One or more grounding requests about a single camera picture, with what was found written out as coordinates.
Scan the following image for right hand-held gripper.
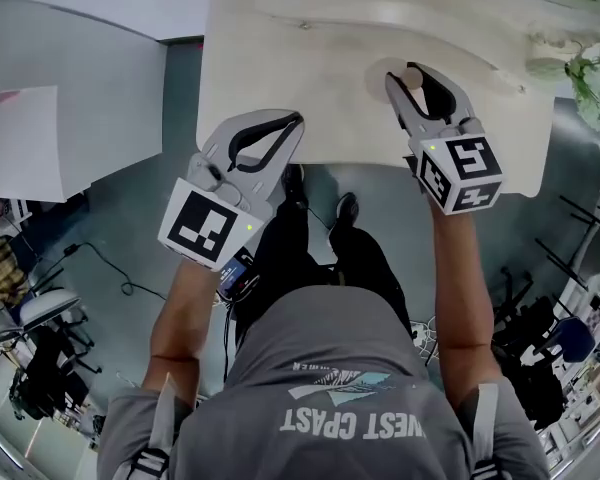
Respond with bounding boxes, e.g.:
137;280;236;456
384;61;505;217

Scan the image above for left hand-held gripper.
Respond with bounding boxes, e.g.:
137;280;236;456
157;108;307;274

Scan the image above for small beige round object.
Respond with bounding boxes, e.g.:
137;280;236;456
401;66;430;117

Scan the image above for person's left forearm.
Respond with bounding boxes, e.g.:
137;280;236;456
138;255;231;404

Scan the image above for person's right forearm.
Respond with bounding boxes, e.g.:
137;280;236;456
426;200;505;412

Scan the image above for white vanity table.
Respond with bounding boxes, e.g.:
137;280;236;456
193;0;557;200

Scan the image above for round pale coaster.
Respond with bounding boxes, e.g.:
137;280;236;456
363;57;416;108

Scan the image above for person's left black shoe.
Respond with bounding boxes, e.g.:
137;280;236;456
281;163;309;210

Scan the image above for person's black shoe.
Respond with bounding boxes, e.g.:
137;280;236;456
333;191;360;235
281;163;309;210

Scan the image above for person's right black shoe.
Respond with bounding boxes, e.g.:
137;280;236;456
333;191;360;235

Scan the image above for black device with screen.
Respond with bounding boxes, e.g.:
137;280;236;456
216;246;257;301

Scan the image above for person's black trousers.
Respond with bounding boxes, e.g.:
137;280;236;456
236;200;412;342

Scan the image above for vase of white flowers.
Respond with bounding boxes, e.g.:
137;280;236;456
523;31;600;137

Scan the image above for white desk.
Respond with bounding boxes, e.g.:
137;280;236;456
0;0;167;204

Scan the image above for grey office chair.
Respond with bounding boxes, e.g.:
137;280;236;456
533;194;600;290
18;287;104;375

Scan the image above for white power strip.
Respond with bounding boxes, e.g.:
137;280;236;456
408;316;440;365

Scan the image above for white paper sheet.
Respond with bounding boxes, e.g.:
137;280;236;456
0;84;65;203

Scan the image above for person's grey t-shirt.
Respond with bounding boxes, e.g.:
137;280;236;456
97;284;552;480

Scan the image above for blue office chair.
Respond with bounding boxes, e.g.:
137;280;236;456
533;314;597;365

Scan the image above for black floor cable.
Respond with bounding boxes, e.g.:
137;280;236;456
38;240;167;300

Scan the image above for white backpack strap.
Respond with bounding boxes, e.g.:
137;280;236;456
129;371;177;480
471;381;502;480

